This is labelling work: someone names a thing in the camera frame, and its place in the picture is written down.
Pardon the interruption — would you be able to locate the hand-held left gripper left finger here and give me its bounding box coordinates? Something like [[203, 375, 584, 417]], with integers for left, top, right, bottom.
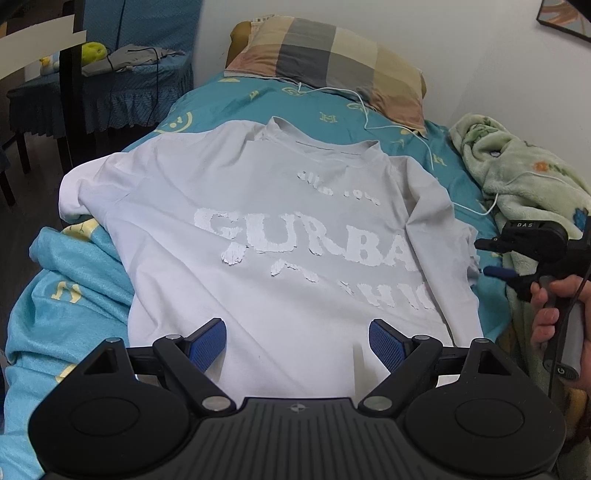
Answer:
[[82, 318, 237, 417]]

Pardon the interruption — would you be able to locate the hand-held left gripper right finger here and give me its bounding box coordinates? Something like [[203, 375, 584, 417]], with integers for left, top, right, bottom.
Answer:
[[357, 318, 509, 417]]

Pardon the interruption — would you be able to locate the white printed sweatshirt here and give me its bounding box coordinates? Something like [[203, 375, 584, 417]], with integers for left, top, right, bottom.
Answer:
[[59, 115, 485, 402]]

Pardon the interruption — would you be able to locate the person's right hand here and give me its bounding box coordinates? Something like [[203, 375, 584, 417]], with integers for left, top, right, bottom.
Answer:
[[530, 275, 591, 393]]

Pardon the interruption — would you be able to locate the green fleece blanket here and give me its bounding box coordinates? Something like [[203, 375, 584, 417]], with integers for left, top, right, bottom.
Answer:
[[450, 113, 591, 462]]

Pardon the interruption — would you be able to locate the plaid pillow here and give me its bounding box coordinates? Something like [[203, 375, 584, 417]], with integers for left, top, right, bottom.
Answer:
[[225, 17, 426, 136]]

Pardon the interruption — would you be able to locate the teal patterned bed sheet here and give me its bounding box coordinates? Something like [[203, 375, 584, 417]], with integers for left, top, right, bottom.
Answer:
[[152, 74, 514, 344]]

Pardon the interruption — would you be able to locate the blue covered chair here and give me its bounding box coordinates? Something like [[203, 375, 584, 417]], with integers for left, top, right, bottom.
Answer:
[[7, 0, 200, 140]]

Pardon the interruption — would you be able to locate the dark chair with white backrest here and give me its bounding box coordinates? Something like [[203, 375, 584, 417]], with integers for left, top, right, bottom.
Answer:
[[0, 14, 88, 208]]

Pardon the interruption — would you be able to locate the grey cloth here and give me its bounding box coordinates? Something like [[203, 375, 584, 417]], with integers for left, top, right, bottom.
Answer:
[[82, 44, 185, 77]]

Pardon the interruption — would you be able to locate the mustard yellow pillow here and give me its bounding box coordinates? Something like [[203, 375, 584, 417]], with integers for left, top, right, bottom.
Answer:
[[226, 21, 260, 66]]

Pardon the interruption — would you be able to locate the yellow plush toy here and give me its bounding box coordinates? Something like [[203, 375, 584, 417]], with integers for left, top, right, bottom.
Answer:
[[82, 41, 110, 65]]

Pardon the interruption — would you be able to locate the white charging cable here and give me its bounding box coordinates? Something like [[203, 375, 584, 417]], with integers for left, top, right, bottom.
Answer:
[[277, 83, 573, 217]]

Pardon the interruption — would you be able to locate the framed wall picture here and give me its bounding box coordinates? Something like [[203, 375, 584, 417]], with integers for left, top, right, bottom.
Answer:
[[536, 0, 591, 44]]

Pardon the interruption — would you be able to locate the black cable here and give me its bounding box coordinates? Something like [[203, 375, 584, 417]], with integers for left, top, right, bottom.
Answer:
[[107, 0, 161, 128]]

